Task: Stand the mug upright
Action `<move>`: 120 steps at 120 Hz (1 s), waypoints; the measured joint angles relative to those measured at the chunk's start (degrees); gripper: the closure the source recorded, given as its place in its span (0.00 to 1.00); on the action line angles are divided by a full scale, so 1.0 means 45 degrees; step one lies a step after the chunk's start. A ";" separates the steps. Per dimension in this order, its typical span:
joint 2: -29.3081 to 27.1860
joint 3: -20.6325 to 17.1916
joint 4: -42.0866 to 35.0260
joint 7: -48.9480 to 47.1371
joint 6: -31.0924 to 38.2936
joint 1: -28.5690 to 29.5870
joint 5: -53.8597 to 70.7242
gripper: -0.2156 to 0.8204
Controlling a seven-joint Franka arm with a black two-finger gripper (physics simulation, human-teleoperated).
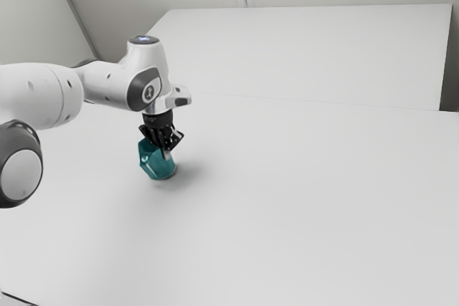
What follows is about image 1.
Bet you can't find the teal faceted mug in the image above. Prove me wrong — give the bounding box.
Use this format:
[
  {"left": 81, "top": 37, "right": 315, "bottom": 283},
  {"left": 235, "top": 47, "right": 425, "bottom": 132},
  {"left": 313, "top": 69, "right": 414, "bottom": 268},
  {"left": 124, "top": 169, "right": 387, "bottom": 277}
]
[{"left": 138, "top": 137, "right": 177, "bottom": 181}]

